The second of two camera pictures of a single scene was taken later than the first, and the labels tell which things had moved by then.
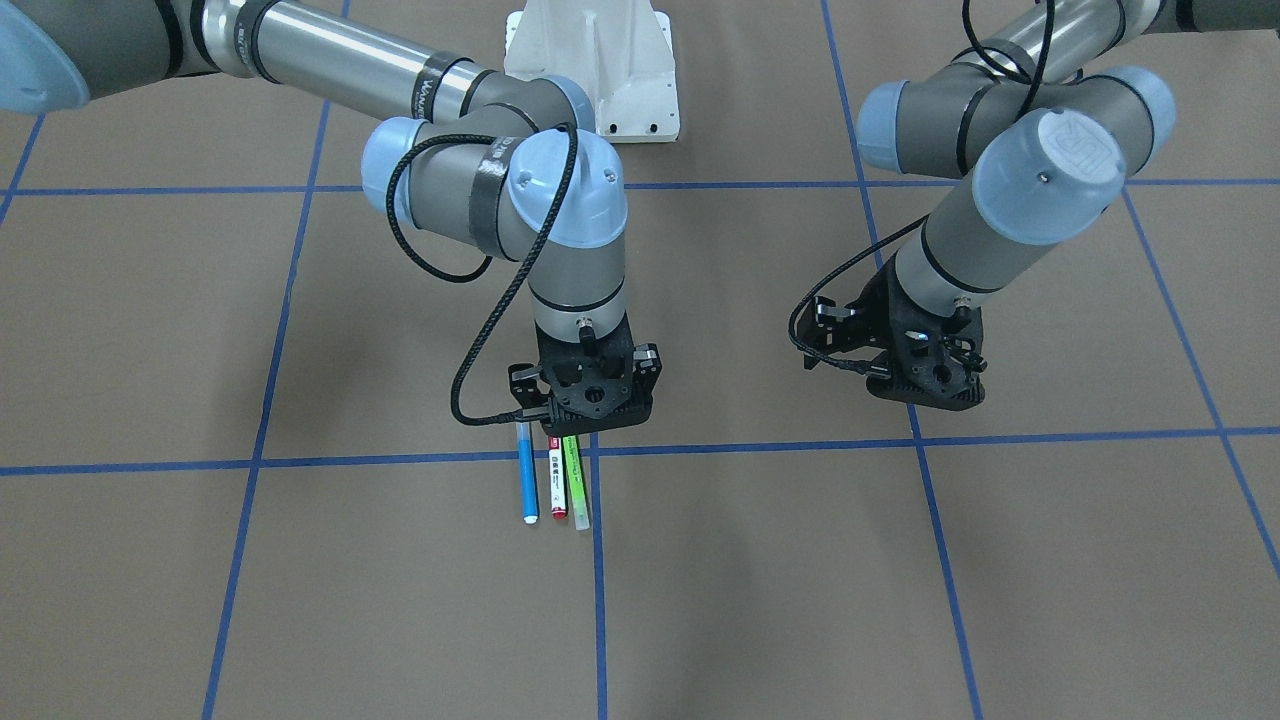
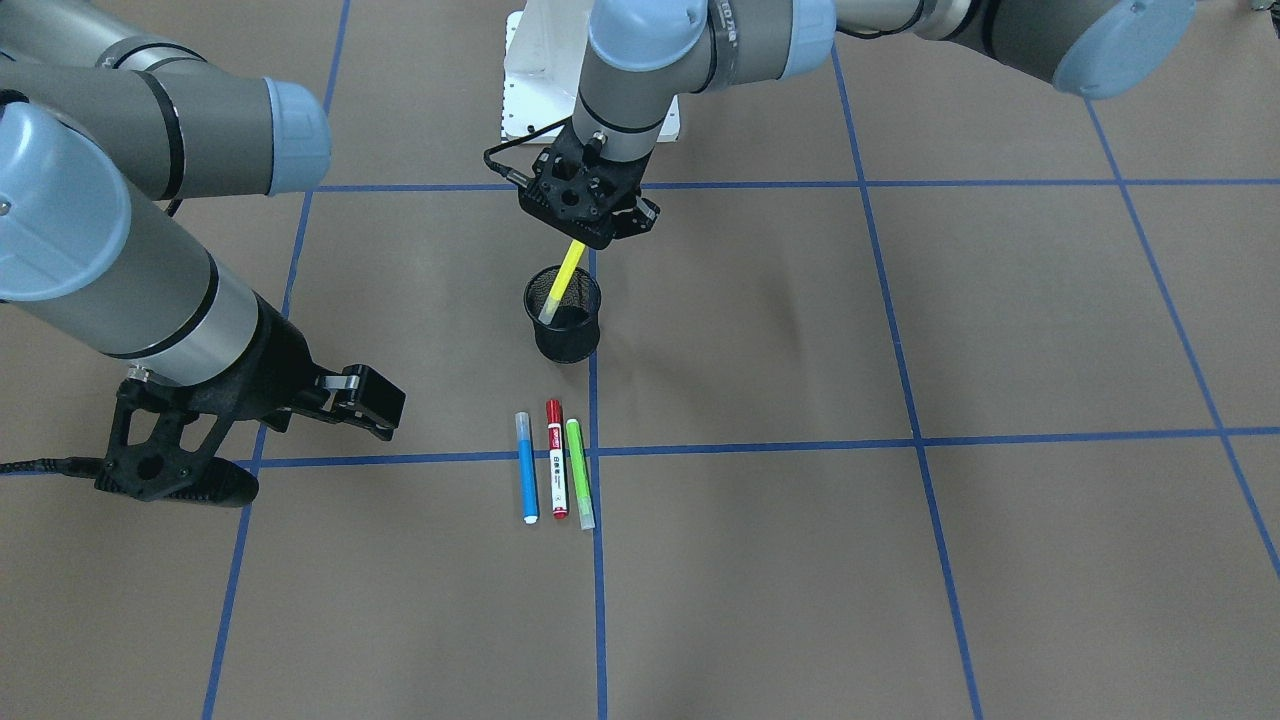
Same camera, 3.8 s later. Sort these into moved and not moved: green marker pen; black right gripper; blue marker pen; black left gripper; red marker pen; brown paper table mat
Moved: black right gripper; black left gripper
Not moved: red marker pen; green marker pen; blue marker pen; brown paper table mat
